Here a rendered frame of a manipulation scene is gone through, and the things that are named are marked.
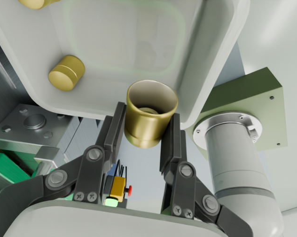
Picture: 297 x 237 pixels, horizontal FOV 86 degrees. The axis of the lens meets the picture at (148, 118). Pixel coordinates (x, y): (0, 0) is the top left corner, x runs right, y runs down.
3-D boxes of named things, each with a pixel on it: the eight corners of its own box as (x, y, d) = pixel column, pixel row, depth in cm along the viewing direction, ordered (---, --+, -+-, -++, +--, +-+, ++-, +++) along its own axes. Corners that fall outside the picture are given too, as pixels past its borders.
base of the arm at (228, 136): (250, 99, 38) (287, 171, 26) (268, 139, 48) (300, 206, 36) (181, 125, 48) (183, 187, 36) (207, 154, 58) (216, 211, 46)
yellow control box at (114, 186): (107, 173, 60) (102, 193, 55) (127, 176, 60) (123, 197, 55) (109, 180, 65) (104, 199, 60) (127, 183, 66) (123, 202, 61)
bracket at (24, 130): (17, 99, 25) (-18, 135, 21) (75, 108, 26) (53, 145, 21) (27, 114, 28) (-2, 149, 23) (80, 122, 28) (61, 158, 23)
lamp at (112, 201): (105, 195, 56) (103, 204, 54) (118, 197, 56) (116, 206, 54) (106, 199, 60) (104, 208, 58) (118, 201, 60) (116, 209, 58)
